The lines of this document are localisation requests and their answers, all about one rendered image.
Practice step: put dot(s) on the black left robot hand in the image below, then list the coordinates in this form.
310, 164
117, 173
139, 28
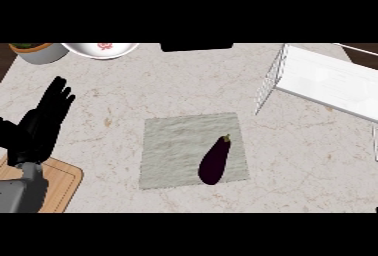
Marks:
41, 120

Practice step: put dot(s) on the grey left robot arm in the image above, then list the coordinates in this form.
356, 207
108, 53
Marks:
22, 190

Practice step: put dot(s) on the grey placemat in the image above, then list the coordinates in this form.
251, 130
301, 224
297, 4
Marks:
182, 150

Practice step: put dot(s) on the wooden cutting board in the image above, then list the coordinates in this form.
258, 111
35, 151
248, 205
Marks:
61, 181

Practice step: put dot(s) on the grey plant pot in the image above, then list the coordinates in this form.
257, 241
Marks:
38, 51

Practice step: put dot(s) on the white bowl with red print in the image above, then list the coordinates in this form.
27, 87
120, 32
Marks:
100, 49

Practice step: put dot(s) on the purple eggplant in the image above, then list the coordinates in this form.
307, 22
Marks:
214, 161

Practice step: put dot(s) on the black appliance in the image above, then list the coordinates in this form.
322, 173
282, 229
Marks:
196, 46

